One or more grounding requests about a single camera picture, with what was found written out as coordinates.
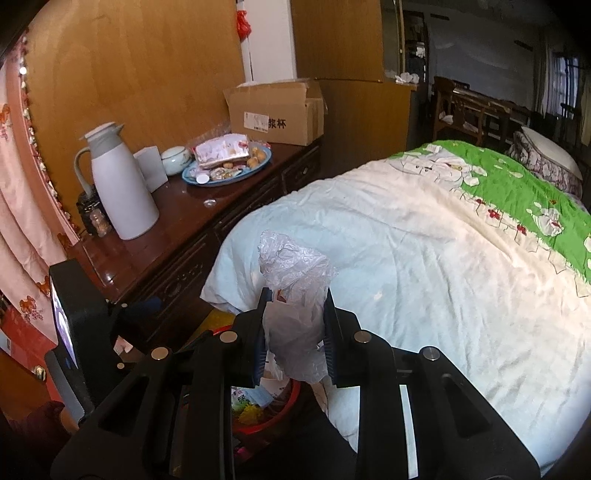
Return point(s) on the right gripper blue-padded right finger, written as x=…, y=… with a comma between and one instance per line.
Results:
x=342, y=353

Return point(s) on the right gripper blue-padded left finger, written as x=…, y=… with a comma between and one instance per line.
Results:
x=248, y=351

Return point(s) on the light blue packet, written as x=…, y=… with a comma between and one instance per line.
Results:
x=259, y=396

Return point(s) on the green and white snack bag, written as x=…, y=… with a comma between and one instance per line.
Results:
x=239, y=400

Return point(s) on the white plastic bag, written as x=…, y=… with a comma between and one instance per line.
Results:
x=298, y=278

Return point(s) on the yellow mesh ball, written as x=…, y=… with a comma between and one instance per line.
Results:
x=251, y=415

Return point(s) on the red plastic waste basket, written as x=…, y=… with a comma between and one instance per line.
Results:
x=285, y=392

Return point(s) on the dark wooden sideboard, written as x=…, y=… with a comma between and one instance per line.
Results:
x=173, y=259

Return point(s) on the white and green cartoon duvet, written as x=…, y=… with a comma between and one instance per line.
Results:
x=458, y=247

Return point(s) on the blue plate of snacks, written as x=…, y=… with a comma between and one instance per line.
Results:
x=225, y=160

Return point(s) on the small glass jar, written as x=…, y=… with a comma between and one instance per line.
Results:
x=99, y=222

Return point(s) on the white thermos jug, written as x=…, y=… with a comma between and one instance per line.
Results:
x=118, y=181

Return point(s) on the white lidded ceramic cup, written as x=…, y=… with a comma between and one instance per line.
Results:
x=175, y=160

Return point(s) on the brown cardboard box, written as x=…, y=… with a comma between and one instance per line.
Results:
x=285, y=112

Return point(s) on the pink embroidered curtain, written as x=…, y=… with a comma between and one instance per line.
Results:
x=34, y=229

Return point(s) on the dark wooden desk and chair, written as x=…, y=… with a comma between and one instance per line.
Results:
x=473, y=116

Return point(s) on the white pillow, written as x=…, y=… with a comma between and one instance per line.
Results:
x=552, y=151

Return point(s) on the tall wooden glass cabinet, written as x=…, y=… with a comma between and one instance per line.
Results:
x=340, y=44

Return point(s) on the red hanging ornament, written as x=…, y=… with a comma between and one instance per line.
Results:
x=242, y=24

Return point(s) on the phone on gripper mount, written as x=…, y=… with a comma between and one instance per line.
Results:
x=79, y=364

